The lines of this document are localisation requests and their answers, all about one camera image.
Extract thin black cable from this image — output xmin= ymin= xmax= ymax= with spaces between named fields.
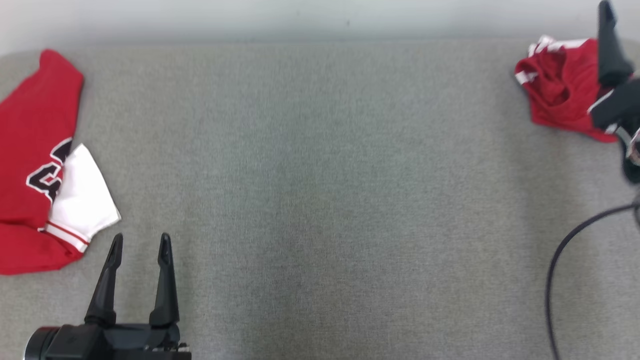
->
xmin=545 ymin=202 xmax=640 ymax=360

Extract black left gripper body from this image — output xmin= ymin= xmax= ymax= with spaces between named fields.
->
xmin=45 ymin=322 xmax=192 ymax=360

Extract red jersey with white sleeves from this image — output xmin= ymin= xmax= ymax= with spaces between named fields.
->
xmin=0 ymin=49 xmax=122 ymax=276

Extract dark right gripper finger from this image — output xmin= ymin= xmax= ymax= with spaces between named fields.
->
xmin=597 ymin=0 xmax=635 ymax=87

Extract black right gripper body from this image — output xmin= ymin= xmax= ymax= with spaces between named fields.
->
xmin=590 ymin=75 xmax=640 ymax=133

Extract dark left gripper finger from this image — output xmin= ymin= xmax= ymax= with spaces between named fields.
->
xmin=84 ymin=233 xmax=124 ymax=327
xmin=149 ymin=233 xmax=180 ymax=328

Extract red shorts with white trim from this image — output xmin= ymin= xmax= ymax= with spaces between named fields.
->
xmin=515 ymin=35 xmax=633 ymax=143

